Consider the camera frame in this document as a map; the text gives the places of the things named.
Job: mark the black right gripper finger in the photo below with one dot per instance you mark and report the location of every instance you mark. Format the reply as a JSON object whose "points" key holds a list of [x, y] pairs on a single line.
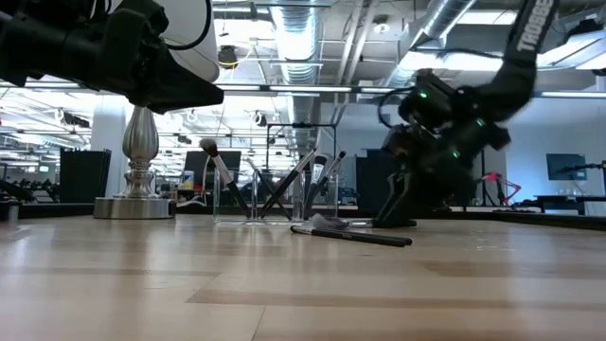
{"points": [[395, 203]]}

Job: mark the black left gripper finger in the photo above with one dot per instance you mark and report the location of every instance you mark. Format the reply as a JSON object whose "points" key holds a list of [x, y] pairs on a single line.
{"points": [[175, 90]]}

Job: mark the small silver-ferrule makeup brush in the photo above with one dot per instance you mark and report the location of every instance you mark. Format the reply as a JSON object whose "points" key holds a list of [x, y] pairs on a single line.
{"points": [[360, 238]]}

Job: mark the fan makeup brush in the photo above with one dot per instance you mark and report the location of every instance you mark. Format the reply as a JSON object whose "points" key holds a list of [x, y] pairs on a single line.
{"points": [[326, 221]]}

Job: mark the large fluffy makeup brush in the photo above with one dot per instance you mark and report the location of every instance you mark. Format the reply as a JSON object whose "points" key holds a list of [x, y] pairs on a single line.
{"points": [[220, 169]]}

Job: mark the thin black makeup brush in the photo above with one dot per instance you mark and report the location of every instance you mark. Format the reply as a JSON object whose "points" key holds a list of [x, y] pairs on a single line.
{"points": [[270, 189]]}

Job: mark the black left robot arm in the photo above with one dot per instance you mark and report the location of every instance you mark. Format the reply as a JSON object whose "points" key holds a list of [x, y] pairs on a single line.
{"points": [[23, 47]]}

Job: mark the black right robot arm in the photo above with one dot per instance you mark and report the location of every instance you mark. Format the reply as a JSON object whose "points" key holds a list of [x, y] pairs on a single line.
{"points": [[516, 71]]}

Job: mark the black cabinet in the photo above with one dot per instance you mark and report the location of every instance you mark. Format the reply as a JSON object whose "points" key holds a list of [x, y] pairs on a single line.
{"points": [[371, 177]]}

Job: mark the black hanging ceiling device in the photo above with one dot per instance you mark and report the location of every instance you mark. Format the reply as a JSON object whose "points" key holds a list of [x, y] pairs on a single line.
{"points": [[228, 56]]}

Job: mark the silver lamp with white shade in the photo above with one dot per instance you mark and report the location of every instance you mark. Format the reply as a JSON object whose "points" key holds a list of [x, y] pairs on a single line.
{"points": [[139, 142]]}

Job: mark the dark background monitor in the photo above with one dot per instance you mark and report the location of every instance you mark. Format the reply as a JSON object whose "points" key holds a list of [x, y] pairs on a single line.
{"points": [[194, 163]]}

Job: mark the white bottle yellow label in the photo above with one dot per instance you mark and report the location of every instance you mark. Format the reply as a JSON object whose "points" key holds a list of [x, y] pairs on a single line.
{"points": [[188, 180]]}

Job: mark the dark background table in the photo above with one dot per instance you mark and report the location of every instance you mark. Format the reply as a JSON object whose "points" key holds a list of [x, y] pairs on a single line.
{"points": [[563, 199]]}

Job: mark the black panel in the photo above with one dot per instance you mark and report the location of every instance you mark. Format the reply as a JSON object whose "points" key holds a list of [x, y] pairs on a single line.
{"points": [[85, 175]]}

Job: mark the clear acrylic brush organizer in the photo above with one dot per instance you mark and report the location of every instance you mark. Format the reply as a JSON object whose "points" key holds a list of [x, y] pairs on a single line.
{"points": [[254, 189]]}

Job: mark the ceiling strip light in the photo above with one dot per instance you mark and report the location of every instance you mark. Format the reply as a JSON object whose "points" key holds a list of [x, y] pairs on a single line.
{"points": [[308, 88]]}

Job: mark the wall mounted screen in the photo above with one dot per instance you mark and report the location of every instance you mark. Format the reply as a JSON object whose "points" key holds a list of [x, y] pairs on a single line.
{"points": [[565, 166]]}

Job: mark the silver corrugated ceiling duct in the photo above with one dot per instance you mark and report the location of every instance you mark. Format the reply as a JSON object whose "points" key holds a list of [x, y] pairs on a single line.
{"points": [[298, 47]]}

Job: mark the smooth silver ceiling duct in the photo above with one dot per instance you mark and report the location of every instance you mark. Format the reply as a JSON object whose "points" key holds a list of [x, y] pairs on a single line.
{"points": [[435, 28]]}

